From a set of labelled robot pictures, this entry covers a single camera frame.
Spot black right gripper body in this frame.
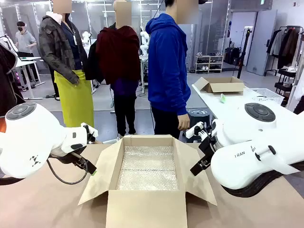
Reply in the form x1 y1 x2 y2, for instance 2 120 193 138
198 133 218 158

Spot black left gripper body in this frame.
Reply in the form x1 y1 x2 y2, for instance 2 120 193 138
50 145 91 168

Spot person's right forearm blue sleeve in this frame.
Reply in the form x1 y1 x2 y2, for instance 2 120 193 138
170 87 191 116

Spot person's right hand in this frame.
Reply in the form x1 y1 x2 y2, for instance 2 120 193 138
178 114 191 131

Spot dark grey plastic stool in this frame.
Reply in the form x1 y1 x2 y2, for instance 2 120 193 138
182 108 211 143

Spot white side table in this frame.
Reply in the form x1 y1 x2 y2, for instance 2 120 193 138
191 83 304 121

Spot bubble wrap box liner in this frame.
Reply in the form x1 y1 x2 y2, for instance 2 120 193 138
116 145 180 191

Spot small open cardboard box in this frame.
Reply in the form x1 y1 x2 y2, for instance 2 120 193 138
194 76 246 94

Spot large open cardboard box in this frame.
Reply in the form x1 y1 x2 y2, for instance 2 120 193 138
77 134 218 228

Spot white plastic basket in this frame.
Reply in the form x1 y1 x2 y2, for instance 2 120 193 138
248 88 285 105

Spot white shoe rack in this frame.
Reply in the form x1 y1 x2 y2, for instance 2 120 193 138
195 55 225 74

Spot person in blue hoodie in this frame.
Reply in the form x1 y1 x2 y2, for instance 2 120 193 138
145 0 192 141

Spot black suitcases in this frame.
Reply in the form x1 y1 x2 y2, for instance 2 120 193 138
224 47 243 67

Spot black tripod pole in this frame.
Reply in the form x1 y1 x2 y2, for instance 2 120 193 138
237 28 253 79

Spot black utility cart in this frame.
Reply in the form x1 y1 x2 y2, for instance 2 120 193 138
274 68 298 107

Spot white background desk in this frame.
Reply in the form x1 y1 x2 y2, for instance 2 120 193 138
14 56 46 100

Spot person in yellow apron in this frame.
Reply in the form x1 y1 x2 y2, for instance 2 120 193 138
38 0 95 129

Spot mannequin in maroon jacket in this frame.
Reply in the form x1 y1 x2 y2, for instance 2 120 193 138
85 0 142 137

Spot masked person in grey shirt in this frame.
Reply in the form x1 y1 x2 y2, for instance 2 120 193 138
15 21 40 92

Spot clothes rack with coats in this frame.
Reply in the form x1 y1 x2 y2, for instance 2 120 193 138
265 25 304 77

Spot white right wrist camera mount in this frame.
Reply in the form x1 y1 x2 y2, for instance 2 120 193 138
185 121 212 140

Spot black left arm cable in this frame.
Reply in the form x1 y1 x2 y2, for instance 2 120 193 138
46 156 89 185

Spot black right arm cable sleeve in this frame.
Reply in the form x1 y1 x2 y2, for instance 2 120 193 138
221 163 304 199

